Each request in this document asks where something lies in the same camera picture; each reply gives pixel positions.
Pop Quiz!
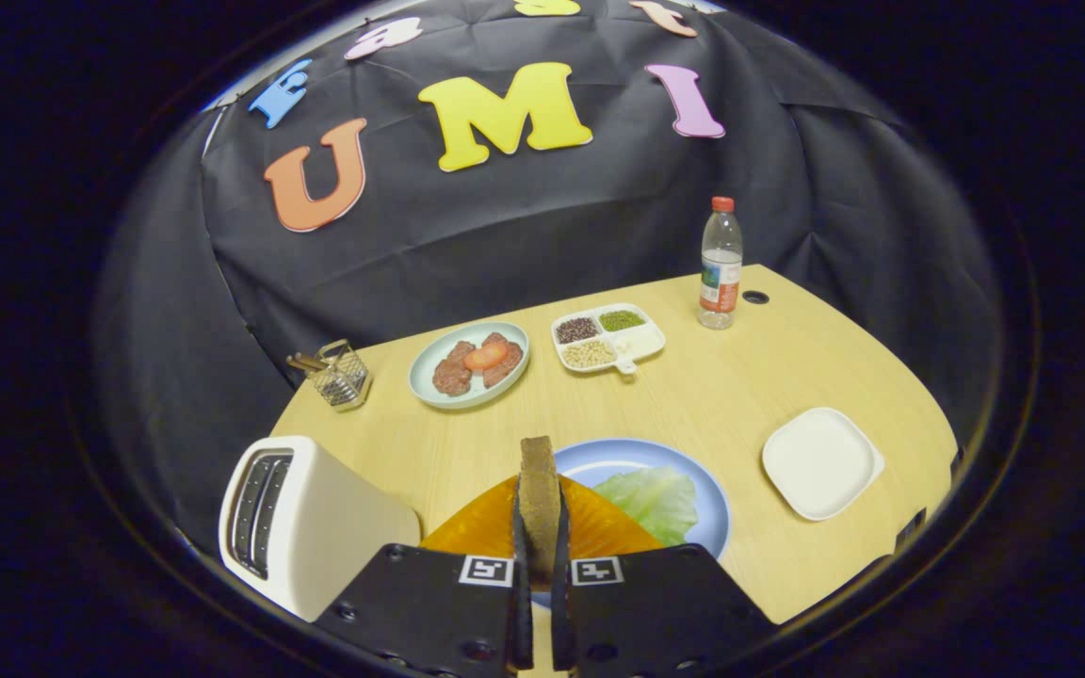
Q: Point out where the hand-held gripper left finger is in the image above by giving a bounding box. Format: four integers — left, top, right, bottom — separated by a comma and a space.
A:
313, 474, 536, 678

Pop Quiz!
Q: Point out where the brown toast bread slice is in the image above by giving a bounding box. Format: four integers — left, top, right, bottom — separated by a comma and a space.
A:
518, 436, 564, 592

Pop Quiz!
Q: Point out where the pale green round plate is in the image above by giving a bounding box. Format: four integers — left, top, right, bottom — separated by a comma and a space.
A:
408, 321, 531, 411

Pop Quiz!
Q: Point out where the clear bottle with red cap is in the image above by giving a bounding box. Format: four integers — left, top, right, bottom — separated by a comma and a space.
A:
697, 196, 744, 331

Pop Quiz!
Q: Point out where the green lettuce leaf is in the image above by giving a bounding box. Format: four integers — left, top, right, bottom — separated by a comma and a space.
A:
592, 465, 700, 548

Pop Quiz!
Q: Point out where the brown meat piece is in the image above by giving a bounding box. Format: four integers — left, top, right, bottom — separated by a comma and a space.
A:
432, 341, 476, 396
481, 332, 525, 389

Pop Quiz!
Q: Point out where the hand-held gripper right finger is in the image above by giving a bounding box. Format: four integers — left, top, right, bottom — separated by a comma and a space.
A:
550, 474, 777, 678

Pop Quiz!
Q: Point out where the beige beans pile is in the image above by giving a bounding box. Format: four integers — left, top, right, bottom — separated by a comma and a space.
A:
561, 339, 617, 369

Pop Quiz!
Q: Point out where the white divided dish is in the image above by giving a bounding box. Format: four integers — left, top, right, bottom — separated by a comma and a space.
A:
551, 302, 667, 376

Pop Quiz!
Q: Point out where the blue round plate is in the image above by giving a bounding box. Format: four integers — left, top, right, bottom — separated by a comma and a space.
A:
531, 438, 732, 608

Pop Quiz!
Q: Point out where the wire mesh utensil holder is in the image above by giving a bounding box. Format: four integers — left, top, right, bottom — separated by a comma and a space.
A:
307, 339, 374, 413

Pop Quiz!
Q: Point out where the white toaster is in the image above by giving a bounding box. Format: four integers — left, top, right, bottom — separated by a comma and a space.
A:
219, 435, 422, 623

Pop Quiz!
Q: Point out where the white square plate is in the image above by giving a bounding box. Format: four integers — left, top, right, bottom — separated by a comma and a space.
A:
762, 407, 886, 522

